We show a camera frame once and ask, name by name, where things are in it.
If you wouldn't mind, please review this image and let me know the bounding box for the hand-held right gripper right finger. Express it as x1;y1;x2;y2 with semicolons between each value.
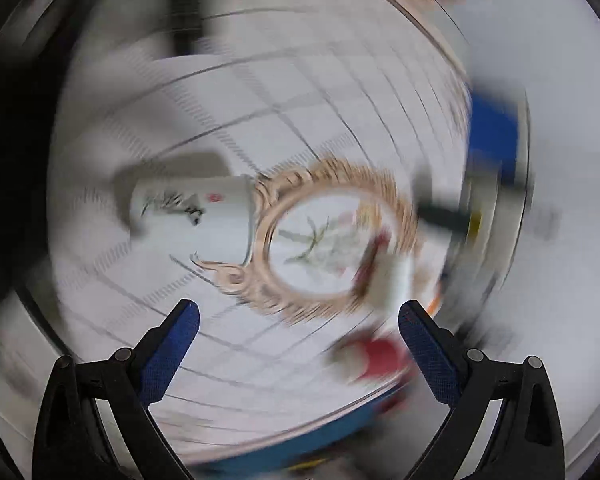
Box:
398;300;566;480

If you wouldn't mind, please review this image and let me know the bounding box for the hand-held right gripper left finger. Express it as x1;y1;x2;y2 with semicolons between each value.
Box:
32;298;201;480

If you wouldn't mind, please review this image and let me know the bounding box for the white printed cup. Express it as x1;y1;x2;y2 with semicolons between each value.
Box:
128;175;257;266

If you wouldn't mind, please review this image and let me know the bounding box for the red and white object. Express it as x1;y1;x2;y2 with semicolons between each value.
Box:
330;332;413;386

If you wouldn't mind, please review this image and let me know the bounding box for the dark green object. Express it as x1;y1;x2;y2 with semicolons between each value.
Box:
415;180;473;236

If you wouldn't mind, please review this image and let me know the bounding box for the gold-rimmed floral plate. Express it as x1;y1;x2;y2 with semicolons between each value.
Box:
190;157;426;326

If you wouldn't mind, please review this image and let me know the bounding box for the white grid mat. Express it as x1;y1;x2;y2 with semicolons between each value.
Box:
45;0;473;453

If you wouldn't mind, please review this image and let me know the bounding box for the blue object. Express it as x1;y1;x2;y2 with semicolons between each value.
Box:
467;87;523;186

